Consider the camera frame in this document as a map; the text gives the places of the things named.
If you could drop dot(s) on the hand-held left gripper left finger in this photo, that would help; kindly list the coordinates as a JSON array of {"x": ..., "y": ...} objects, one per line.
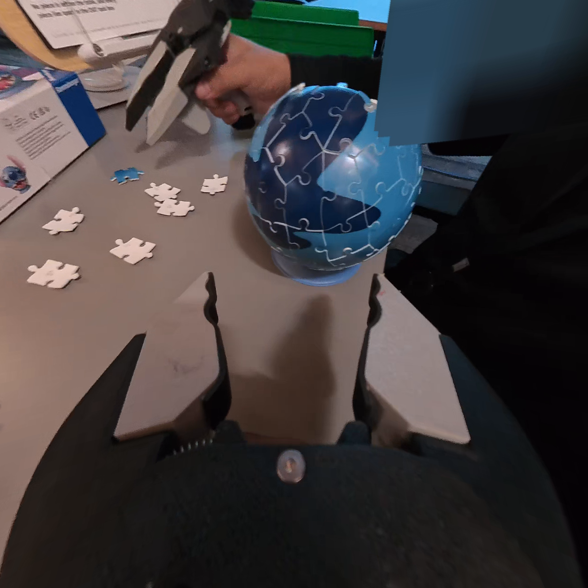
[{"x": 174, "y": 367}]

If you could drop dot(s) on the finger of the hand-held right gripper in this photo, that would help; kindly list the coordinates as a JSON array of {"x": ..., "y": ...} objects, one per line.
[
  {"x": 172, "y": 101},
  {"x": 154, "y": 64}
]

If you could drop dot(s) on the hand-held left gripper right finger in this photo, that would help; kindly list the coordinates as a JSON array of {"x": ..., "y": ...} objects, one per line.
[{"x": 409, "y": 367}]

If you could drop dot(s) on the blue puzzle piece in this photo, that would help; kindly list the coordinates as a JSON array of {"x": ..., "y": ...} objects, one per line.
[{"x": 126, "y": 175}]

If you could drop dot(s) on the blue puzzle ball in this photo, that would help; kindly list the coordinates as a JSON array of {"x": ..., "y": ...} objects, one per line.
[{"x": 321, "y": 193}]

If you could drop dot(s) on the cartoon puzzle box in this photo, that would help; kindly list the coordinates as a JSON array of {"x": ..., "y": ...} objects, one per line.
[{"x": 41, "y": 128}]

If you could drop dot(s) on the person's right hand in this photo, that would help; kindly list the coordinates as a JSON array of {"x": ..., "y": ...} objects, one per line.
[{"x": 257, "y": 78}]

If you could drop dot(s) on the printed instruction sheet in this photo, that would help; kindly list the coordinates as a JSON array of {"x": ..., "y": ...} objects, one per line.
[{"x": 92, "y": 18}]

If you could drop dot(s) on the green plastic bin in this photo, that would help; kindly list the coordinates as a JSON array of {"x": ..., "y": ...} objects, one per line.
[{"x": 298, "y": 39}]

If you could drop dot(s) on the instruction sheet on stand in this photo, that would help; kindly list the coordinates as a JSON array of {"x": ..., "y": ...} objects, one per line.
[{"x": 27, "y": 41}]

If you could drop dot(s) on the person's dark clothing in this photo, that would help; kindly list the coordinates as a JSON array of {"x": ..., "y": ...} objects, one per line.
[{"x": 528, "y": 275}]

